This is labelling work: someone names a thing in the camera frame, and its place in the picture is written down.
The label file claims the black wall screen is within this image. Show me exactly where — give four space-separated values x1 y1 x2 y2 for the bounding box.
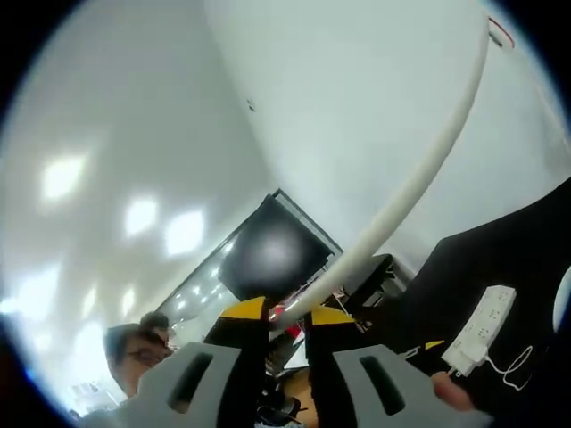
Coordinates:
217 189 344 305

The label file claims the red lamp wire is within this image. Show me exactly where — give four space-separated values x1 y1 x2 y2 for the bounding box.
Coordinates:
487 16 517 49

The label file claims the white power strip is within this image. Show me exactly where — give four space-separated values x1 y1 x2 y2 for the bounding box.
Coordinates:
440 286 517 379

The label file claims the person's head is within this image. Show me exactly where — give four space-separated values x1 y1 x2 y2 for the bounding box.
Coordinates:
104 310 175 399

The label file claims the red object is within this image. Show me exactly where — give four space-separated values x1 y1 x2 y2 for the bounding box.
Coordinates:
269 305 311 342

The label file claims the white desk lamp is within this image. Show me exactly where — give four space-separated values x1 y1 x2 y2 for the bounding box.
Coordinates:
266 12 571 335

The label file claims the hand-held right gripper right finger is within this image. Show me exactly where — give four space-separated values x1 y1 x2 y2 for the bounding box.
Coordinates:
307 305 492 428

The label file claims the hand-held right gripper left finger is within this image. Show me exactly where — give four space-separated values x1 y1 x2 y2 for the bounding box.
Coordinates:
84 297 269 428

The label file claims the black furniture piece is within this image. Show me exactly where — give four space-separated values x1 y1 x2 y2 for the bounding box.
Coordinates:
347 252 405 313

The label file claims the person's right hand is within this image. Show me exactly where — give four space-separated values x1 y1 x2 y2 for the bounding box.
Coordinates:
430 372 477 412

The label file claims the thin white lamp cable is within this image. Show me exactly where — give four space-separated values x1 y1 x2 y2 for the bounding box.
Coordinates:
484 345 535 390

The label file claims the white desk lamp plug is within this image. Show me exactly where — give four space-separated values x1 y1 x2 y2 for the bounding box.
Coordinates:
443 342 490 379

